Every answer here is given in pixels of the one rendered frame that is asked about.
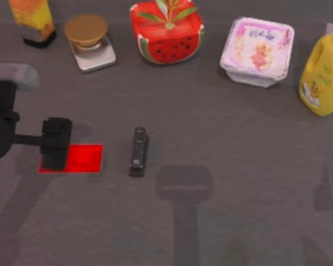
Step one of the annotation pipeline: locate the silver kitchen scale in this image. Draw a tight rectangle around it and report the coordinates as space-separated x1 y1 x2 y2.
67 35 118 74

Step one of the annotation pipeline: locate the white plastic food container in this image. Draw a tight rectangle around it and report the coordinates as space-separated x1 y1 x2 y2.
219 17 295 89

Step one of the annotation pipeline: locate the red watermelon pattern box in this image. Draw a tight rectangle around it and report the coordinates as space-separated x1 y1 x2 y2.
129 0 205 66

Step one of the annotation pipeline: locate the brown wooden bowl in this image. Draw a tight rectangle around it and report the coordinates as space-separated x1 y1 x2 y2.
64 14 109 48

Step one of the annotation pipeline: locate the black stapler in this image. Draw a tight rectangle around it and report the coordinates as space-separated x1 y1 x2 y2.
128 127 150 178

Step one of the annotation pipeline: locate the red mat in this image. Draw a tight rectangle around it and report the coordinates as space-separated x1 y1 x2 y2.
38 144 104 174

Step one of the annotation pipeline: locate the yellow detergent bottle green cap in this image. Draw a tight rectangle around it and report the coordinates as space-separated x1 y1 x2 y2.
298 24 333 117

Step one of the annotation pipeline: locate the orange and yellow juice bottle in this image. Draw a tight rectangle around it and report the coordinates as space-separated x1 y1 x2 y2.
8 0 57 48

